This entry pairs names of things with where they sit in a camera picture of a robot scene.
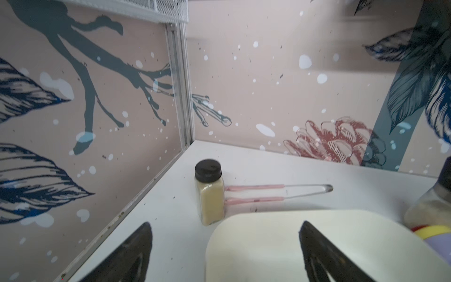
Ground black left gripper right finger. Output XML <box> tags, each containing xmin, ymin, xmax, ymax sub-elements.
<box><xmin>299</xmin><ymin>221</ymin><xmax>373</xmax><ymax>282</ymax></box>

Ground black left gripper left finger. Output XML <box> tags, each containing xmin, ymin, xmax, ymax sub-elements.
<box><xmin>81</xmin><ymin>222</ymin><xmax>153</xmax><ymax>282</ymax></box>

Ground purple flashlight yellow head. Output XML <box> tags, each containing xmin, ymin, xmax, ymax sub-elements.
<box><xmin>411</xmin><ymin>225</ymin><xmax>451</xmax><ymax>264</ymax></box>

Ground cream plastic storage tray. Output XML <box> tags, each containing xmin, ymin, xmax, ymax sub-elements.
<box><xmin>205</xmin><ymin>210</ymin><xmax>451</xmax><ymax>282</ymax></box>

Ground small spice jar black lid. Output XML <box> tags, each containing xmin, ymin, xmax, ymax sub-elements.
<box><xmin>194</xmin><ymin>159</ymin><xmax>225</xmax><ymax>226</ymax></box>

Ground large spice jar black lid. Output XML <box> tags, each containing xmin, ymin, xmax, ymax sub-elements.
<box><xmin>404</xmin><ymin>157</ymin><xmax>451</xmax><ymax>229</ymax></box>

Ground pink handled metal tongs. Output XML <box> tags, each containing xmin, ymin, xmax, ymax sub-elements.
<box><xmin>224</xmin><ymin>184</ymin><xmax>334</xmax><ymax>206</ymax></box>

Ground white wire mesh shelf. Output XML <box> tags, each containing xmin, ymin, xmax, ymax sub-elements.
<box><xmin>65</xmin><ymin>0</ymin><xmax>189</xmax><ymax>24</ymax></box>

